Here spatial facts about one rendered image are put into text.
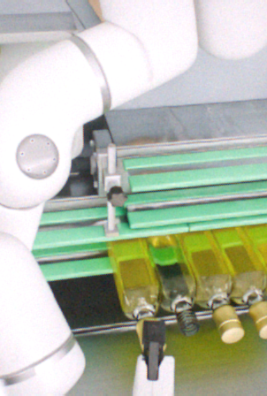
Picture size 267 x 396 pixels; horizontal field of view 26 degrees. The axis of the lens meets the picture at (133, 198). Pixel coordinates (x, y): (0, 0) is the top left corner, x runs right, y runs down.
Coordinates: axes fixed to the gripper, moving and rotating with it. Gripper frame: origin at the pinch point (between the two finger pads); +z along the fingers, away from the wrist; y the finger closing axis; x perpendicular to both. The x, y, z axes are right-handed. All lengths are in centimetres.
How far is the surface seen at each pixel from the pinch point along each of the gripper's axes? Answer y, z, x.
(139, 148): 15.1, 27.4, 3.7
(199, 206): 6.3, 23.9, -6.8
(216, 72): 21.3, 44.0, -9.2
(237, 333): 0.6, 2.1, -12.1
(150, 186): 13.7, 19.0, 1.5
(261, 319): 1.1, 4.5, -15.7
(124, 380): -12.5, 2.2, 4.1
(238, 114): 15.4, 39.6, -13.5
